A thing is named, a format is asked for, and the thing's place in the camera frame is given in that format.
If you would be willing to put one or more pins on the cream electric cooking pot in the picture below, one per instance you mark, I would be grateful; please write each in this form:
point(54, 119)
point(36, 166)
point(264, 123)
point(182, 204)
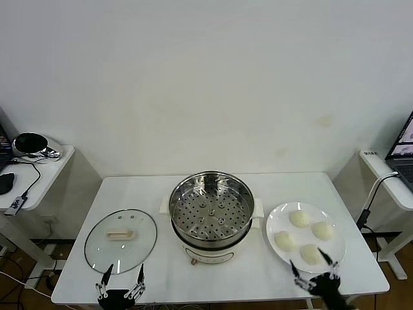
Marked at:
point(209, 255)

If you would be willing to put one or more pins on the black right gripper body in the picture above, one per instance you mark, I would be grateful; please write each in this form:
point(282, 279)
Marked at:
point(327, 285)

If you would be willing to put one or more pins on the grey usb hub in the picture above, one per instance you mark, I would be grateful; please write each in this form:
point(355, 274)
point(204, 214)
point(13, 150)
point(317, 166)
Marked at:
point(16, 205)

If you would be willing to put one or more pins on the stainless steel steamer basket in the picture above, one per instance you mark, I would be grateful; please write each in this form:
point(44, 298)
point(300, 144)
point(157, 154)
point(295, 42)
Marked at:
point(211, 211)

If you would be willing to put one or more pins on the white round plate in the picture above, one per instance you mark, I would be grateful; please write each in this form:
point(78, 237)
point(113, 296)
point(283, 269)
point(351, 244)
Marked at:
point(335, 253)

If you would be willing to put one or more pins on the laptop screen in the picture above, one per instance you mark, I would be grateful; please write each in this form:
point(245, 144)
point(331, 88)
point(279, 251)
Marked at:
point(4, 151)

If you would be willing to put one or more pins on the grey laptop with keyboard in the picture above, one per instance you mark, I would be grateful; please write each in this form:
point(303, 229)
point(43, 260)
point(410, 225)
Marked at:
point(403, 158)

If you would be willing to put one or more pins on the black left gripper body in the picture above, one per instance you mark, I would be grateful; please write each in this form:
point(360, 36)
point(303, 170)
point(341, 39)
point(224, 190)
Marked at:
point(114, 299)

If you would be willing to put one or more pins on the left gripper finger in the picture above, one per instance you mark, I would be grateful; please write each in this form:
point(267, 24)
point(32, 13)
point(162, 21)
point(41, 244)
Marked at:
point(139, 282)
point(104, 281)

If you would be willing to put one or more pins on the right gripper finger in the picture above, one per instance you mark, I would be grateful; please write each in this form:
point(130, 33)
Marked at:
point(298, 279)
point(333, 268)

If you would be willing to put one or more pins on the white side table with device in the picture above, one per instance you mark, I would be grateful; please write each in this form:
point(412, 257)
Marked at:
point(48, 181)

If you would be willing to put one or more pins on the white side table with label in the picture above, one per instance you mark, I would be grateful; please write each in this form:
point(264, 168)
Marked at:
point(395, 192)

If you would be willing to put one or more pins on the white steamed baozi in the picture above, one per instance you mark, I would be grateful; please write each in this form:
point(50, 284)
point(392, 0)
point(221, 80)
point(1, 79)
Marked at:
point(323, 230)
point(285, 241)
point(299, 218)
point(309, 254)

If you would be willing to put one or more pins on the small printed table label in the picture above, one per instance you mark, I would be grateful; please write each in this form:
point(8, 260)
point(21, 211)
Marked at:
point(370, 153)

